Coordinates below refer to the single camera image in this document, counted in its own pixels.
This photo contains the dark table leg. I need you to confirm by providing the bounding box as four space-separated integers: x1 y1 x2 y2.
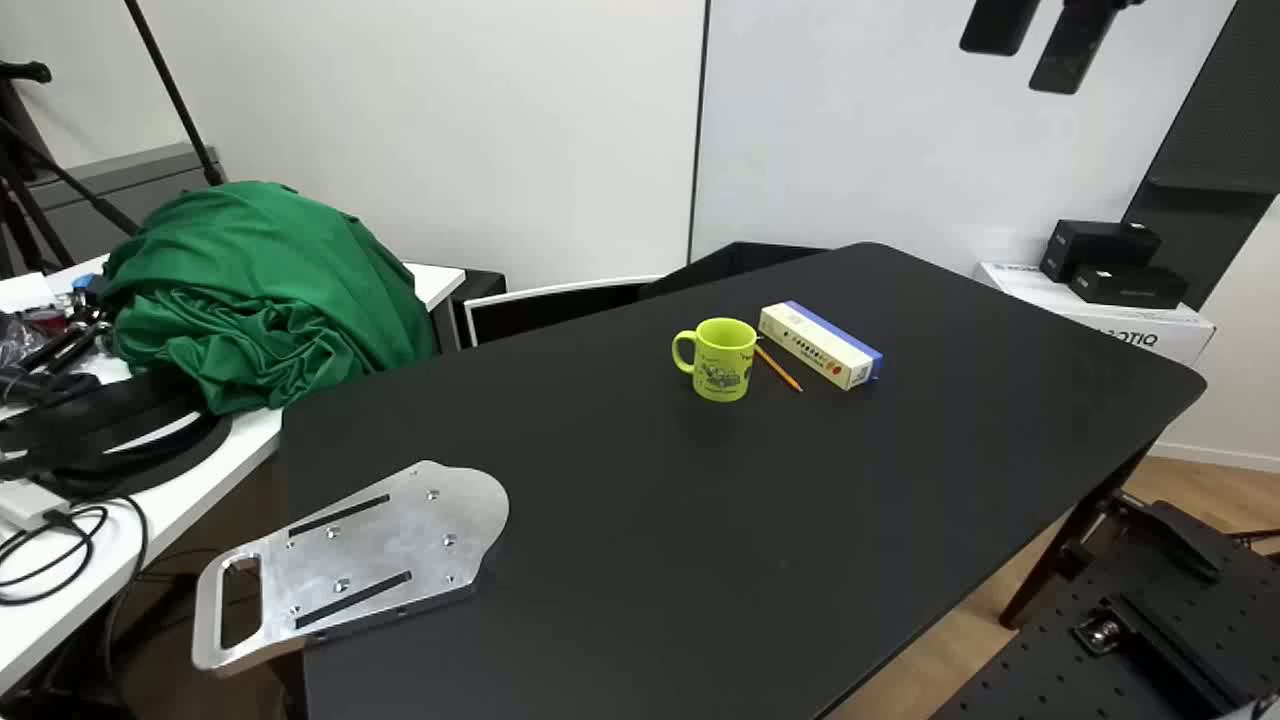
996 491 1113 631

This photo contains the thin black cable loop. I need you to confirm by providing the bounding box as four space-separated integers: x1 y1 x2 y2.
0 491 151 610

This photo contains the white cardboard box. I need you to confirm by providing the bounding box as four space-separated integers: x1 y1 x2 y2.
978 256 1220 366

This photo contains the black optical breadboard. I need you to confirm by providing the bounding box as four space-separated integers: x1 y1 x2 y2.
933 496 1280 720

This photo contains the flat black device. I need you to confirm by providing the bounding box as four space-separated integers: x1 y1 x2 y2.
1068 259 1194 311

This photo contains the white side table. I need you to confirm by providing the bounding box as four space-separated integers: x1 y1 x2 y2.
0 252 469 695

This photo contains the small black wall bracket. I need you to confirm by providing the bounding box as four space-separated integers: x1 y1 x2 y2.
956 0 1047 60

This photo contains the silver metal mounting plate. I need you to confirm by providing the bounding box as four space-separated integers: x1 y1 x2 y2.
187 454 512 681

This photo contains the white and blue box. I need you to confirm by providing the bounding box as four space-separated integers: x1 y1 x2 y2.
755 295 890 397

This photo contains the black stand pole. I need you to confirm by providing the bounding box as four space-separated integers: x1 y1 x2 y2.
119 0 230 187

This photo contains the black camera tripod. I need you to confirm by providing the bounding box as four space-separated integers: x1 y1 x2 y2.
0 55 143 274

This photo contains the black wall panel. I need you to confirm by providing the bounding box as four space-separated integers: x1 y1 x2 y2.
1122 0 1280 311

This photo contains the black coiled strap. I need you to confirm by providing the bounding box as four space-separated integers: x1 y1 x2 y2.
0 371 232 502

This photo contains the green cloth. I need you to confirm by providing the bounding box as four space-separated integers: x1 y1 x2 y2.
98 178 439 421

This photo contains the black device box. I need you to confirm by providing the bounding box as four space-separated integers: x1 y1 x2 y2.
1042 214 1165 282

